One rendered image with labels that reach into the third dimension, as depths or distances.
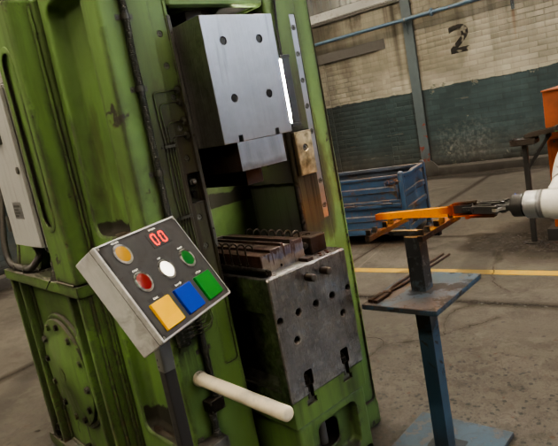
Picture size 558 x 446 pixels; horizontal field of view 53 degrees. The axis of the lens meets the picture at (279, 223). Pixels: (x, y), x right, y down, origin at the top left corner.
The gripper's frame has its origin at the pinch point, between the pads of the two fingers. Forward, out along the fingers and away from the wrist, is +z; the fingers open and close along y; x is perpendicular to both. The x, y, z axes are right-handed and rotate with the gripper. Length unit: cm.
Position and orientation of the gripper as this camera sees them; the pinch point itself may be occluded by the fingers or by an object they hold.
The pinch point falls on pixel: (464, 208)
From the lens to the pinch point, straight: 202.1
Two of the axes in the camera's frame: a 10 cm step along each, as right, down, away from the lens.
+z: -7.4, 0.4, 6.7
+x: -2.0, -9.7, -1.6
